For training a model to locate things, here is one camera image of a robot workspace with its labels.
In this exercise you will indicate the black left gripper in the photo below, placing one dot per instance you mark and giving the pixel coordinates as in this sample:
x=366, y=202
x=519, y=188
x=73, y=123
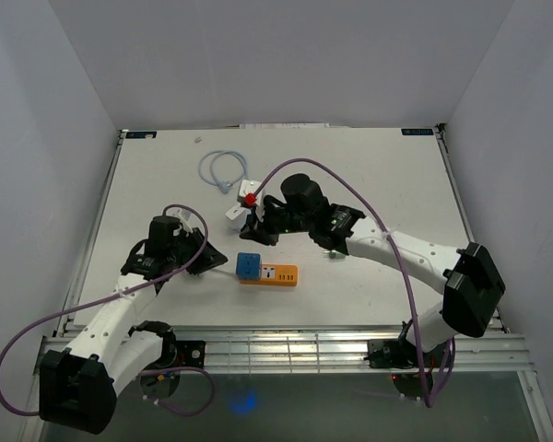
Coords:
x=208, y=257

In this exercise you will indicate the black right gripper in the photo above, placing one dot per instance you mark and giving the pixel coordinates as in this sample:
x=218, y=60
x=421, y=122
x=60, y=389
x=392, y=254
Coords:
x=257, y=232

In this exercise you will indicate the white usb charger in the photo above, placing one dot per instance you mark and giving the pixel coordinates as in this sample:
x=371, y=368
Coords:
x=236, y=217

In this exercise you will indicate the blue cube socket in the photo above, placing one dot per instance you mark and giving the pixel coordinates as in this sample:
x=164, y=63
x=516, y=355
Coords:
x=248, y=266

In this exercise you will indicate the orange power strip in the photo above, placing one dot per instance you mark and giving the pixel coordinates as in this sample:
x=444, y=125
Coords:
x=276, y=275

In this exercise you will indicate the green usb charger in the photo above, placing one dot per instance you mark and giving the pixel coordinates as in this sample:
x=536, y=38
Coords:
x=334, y=255

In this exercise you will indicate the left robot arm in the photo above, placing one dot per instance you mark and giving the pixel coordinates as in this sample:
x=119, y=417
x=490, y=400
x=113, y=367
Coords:
x=80, y=385

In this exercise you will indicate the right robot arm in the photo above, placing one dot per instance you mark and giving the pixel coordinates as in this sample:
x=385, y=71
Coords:
x=467, y=278

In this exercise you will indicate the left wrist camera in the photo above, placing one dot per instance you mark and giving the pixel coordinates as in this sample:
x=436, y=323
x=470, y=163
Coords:
x=184, y=215

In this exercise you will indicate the light blue wall plug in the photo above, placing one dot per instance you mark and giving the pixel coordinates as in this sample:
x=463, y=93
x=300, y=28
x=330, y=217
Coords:
x=225, y=186

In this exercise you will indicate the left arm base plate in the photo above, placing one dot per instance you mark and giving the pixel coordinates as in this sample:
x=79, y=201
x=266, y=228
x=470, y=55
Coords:
x=180, y=353

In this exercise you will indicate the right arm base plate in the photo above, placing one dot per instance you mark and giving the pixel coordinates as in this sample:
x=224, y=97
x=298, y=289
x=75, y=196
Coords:
x=401, y=354

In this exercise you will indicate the aluminium frame rail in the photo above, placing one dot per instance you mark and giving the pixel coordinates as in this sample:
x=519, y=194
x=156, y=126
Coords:
x=251, y=352

